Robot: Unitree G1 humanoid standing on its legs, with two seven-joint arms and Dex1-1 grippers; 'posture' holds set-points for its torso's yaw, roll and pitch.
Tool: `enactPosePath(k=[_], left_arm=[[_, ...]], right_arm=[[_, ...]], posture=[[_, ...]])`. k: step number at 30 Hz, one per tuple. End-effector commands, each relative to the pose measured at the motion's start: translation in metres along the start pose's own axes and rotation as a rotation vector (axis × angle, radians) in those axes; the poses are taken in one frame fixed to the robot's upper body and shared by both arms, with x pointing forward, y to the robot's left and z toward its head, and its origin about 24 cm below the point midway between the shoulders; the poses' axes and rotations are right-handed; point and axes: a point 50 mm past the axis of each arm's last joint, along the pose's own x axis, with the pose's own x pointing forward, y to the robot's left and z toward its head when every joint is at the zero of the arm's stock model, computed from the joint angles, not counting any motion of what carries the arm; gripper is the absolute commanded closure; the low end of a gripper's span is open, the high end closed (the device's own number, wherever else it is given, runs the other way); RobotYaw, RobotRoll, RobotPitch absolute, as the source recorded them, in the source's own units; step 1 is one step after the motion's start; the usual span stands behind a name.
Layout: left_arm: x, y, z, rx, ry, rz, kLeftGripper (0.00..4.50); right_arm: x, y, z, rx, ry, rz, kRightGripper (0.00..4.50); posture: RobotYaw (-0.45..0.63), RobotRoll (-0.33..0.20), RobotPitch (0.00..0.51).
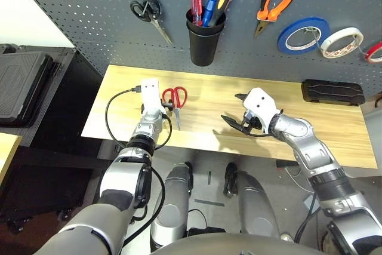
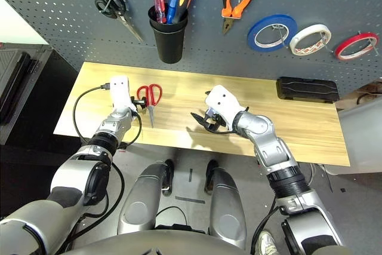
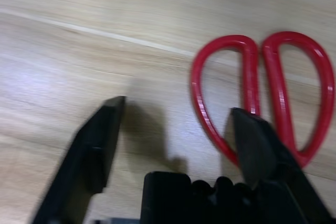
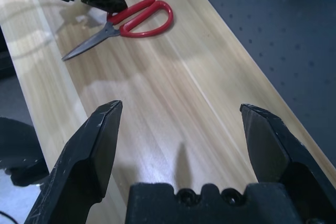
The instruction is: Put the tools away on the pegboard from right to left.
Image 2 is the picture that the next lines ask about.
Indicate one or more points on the black plastic cup holder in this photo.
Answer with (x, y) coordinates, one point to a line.
(170, 46)

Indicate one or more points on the silver robot leg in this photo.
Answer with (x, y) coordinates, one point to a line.
(226, 207)
(140, 201)

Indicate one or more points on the metal peg hook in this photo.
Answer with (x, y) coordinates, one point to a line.
(280, 35)
(373, 43)
(326, 41)

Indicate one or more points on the thin red tape roll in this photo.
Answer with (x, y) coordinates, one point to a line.
(343, 49)

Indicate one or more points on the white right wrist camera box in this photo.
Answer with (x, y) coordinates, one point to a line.
(222, 99)

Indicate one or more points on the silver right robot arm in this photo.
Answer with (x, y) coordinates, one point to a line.
(274, 150)

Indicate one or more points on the silver robot right leg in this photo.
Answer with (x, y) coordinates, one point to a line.
(226, 207)

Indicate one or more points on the black plastic tool case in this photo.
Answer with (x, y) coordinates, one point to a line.
(307, 89)

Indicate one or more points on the grey robot torso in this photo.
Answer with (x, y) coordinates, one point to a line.
(155, 244)

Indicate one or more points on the silver robot left leg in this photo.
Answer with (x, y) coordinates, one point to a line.
(140, 201)

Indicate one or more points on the long dark floor tape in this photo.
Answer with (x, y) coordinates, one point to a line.
(190, 199)

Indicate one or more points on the orange black needle-nose pliers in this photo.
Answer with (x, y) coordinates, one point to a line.
(228, 7)

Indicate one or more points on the large black ribbed case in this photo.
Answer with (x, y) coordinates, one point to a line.
(15, 73)

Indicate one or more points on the grey white sneaker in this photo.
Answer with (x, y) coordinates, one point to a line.
(268, 243)

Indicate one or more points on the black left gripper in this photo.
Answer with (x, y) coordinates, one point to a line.
(135, 102)

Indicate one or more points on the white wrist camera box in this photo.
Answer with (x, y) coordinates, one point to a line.
(120, 90)
(222, 99)

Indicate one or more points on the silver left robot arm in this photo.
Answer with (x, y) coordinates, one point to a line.
(77, 174)

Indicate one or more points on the short dark floor tape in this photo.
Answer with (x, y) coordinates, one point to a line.
(190, 175)

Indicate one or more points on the white tape roll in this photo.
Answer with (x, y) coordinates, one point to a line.
(310, 29)

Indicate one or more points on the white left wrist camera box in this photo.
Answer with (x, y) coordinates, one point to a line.
(120, 90)

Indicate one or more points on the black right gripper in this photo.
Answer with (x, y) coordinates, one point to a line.
(218, 117)

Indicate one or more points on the blue tape roll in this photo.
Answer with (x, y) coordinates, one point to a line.
(253, 38)

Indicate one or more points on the brown cardboard box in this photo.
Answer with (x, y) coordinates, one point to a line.
(370, 87)

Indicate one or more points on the white plastic bin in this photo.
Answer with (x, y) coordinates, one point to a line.
(364, 135)

